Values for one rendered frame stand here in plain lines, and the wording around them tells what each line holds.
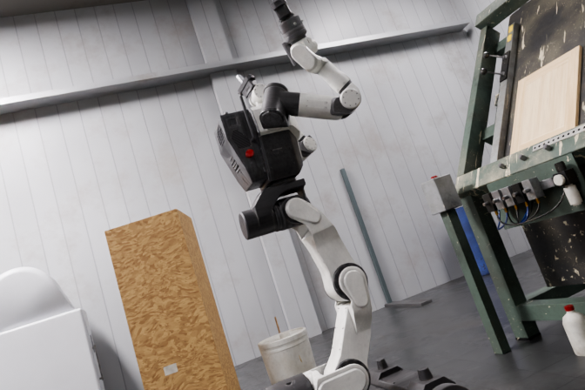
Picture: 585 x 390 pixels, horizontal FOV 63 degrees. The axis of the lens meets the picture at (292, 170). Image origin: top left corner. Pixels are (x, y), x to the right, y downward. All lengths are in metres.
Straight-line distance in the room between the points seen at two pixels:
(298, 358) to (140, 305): 0.92
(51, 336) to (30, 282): 0.46
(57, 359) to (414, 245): 3.74
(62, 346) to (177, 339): 1.61
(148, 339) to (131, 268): 0.40
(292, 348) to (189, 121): 3.15
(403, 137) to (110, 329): 3.86
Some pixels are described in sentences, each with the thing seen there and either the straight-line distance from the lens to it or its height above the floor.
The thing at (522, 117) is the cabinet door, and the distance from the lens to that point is 2.71.
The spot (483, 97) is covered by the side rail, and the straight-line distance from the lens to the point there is 3.14.
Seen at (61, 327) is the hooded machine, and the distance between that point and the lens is 4.29.
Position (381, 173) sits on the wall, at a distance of 5.76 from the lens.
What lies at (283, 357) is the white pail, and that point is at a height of 0.28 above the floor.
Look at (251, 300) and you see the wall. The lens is 5.05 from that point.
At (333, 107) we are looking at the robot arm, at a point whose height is 1.22.
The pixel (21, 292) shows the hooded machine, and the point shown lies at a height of 1.20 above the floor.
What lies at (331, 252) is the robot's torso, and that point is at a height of 0.74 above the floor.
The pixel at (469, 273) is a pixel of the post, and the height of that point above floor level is 0.41.
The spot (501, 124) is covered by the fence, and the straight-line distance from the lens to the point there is 2.78.
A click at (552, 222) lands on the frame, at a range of 2.81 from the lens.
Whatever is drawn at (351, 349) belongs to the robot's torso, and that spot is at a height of 0.38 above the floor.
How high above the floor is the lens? 0.74
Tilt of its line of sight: 11 degrees up
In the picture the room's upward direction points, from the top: 19 degrees counter-clockwise
